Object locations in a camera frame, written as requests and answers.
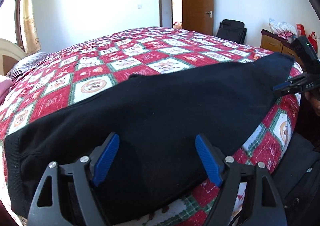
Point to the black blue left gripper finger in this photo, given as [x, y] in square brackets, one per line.
[247, 194]
[65, 193]

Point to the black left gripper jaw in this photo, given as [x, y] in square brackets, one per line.
[291, 86]

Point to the black pants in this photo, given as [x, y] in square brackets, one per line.
[157, 119]

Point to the person right hand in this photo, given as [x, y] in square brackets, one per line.
[314, 102]

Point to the red plastic bag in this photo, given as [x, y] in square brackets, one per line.
[313, 41]

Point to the white clothes pile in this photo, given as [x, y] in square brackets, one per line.
[283, 30]

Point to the wooden bedside cabinet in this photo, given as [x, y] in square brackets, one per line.
[274, 43]

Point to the black folding chair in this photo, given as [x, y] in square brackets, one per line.
[232, 30]

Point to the dark jacket sleeve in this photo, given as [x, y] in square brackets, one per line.
[297, 175]

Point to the brown wooden door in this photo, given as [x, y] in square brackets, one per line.
[194, 17]

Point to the red patchwork bedspread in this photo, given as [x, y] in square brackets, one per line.
[82, 70]

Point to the folded pink quilt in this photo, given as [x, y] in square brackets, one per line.
[5, 84]

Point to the striped grey pillow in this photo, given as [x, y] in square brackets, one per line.
[26, 64]

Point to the yellow right curtain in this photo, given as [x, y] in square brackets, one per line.
[30, 38]

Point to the cream wooden headboard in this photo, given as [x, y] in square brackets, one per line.
[10, 54]

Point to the brown framed window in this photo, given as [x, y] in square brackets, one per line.
[10, 22]

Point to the silver door handle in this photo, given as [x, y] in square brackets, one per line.
[209, 13]

